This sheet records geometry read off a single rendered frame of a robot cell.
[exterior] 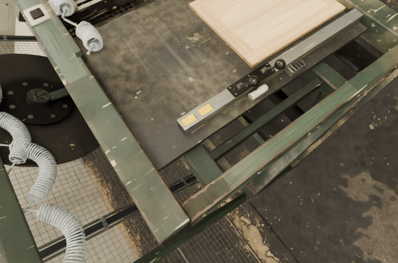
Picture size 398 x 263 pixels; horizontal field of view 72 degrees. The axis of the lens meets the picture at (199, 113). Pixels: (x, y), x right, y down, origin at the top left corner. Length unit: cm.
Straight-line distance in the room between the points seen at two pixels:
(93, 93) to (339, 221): 232
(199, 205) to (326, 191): 196
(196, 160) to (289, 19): 75
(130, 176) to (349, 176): 204
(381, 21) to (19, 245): 162
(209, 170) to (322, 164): 176
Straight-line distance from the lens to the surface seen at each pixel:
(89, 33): 100
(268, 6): 138
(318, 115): 103
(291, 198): 287
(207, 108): 97
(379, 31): 145
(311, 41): 124
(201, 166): 96
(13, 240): 119
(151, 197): 80
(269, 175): 190
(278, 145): 93
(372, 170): 252
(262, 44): 120
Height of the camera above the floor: 232
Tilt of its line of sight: 46 degrees down
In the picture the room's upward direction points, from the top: 105 degrees counter-clockwise
